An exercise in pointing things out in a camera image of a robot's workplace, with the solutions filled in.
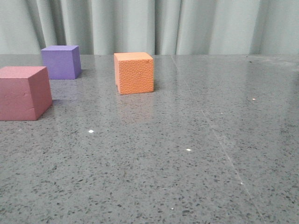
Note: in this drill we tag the purple foam cube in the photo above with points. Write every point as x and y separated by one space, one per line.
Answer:
62 61

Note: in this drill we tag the pale green curtain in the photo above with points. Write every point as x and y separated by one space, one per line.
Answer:
162 27

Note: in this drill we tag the orange foam cube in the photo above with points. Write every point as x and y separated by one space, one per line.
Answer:
134 72

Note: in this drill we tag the pink foam cube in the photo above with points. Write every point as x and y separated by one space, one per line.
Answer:
25 92

